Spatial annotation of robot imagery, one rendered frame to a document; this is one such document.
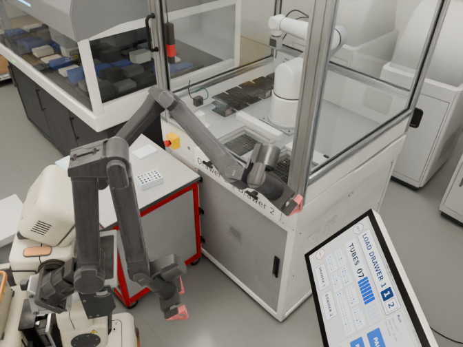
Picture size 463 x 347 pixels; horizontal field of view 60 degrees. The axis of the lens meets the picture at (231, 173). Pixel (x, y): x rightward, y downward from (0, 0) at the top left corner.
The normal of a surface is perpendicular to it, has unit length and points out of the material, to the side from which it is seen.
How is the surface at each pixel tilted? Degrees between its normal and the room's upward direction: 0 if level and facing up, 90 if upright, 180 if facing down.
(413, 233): 0
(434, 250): 0
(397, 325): 50
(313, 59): 90
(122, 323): 0
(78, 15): 90
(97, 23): 90
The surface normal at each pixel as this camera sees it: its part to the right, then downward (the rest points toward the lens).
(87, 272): 0.22, 0.61
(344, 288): -0.76, -0.51
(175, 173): 0.01, -0.79
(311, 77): -0.73, 0.41
